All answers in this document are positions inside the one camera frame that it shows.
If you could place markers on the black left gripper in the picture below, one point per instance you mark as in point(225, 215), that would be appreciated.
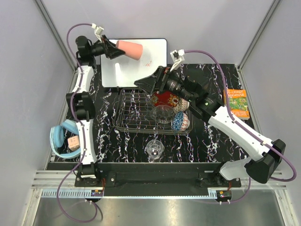
point(110, 50)

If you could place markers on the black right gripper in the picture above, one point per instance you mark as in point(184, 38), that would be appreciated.
point(161, 76)

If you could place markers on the red floral bowl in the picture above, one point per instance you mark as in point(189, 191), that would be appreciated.
point(165, 98)

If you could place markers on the pink plastic cup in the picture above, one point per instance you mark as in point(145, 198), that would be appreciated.
point(132, 50)

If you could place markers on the clear glass plate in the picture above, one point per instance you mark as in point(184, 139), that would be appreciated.
point(163, 114)

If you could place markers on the brown patterned bowl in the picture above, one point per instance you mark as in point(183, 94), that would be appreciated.
point(182, 105)

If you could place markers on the blue triangle pattern bowl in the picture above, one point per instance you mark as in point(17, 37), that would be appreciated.
point(180, 121)

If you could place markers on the clear drinking glass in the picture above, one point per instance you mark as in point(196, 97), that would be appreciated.
point(154, 149)

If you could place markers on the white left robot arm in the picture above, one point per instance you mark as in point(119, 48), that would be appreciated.
point(80, 103)

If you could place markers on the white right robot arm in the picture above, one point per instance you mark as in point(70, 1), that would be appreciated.
point(263, 152)

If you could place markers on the white dry-erase board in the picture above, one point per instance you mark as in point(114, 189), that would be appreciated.
point(124, 70)

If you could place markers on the orange treehouse book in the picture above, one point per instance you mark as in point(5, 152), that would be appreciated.
point(238, 103)

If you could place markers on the pink cube block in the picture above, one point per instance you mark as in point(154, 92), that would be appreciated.
point(73, 143)

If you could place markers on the light blue headphones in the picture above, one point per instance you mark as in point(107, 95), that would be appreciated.
point(56, 138)

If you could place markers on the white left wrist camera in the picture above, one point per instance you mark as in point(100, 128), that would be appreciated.
point(97, 31)

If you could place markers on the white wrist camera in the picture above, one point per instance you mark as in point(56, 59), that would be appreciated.
point(177, 58)
point(97, 31)

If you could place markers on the metal wire dish rack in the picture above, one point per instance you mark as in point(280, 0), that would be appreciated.
point(133, 115)

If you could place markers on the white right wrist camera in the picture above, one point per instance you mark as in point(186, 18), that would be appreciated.
point(177, 58)

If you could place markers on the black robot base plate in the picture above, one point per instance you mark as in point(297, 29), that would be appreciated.
point(183, 178)

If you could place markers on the grey cable duct rail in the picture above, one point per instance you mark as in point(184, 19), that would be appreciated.
point(98, 194)

